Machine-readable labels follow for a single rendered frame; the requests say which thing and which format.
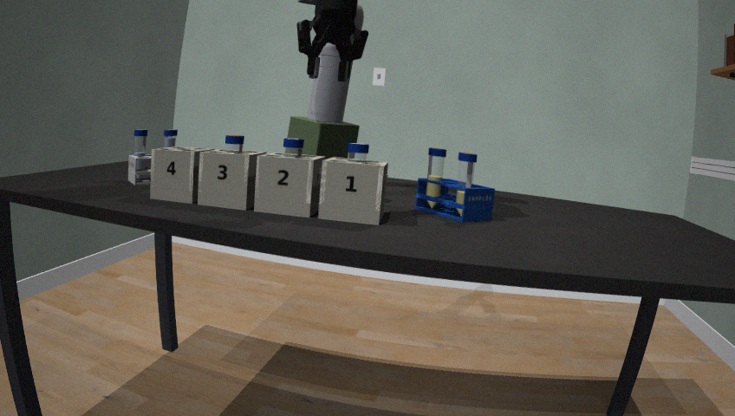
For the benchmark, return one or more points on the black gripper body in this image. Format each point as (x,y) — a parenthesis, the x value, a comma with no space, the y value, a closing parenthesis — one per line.
(339,12)

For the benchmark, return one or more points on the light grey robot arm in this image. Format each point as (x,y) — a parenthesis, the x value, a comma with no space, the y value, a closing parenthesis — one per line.
(328,97)

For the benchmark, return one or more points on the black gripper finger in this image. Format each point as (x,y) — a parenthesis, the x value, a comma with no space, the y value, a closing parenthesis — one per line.
(349,52)
(312,50)

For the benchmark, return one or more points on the blue tube rack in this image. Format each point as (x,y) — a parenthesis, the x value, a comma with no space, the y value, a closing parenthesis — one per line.
(477,206)

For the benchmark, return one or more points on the white tube rack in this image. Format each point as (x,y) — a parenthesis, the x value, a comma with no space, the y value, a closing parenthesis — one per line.
(132,168)

